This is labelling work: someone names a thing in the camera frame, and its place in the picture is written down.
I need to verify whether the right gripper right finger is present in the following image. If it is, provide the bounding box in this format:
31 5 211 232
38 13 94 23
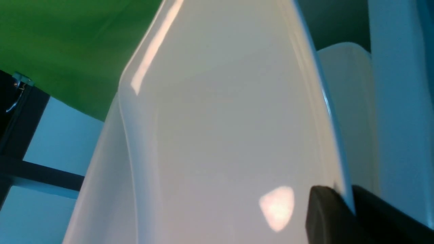
352 185 434 244

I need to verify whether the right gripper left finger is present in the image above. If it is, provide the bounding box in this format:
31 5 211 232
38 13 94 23
305 186 367 244

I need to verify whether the large white rice plate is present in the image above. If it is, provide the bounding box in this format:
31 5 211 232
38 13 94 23
63 0 354 244

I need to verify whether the large white plastic tub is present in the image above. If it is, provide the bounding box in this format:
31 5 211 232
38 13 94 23
318 0 433 229

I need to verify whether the green cloth backdrop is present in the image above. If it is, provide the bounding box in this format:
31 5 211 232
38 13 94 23
1 0 370 124

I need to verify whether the black metal frame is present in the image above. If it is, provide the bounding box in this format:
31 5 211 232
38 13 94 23
0 71 84 206

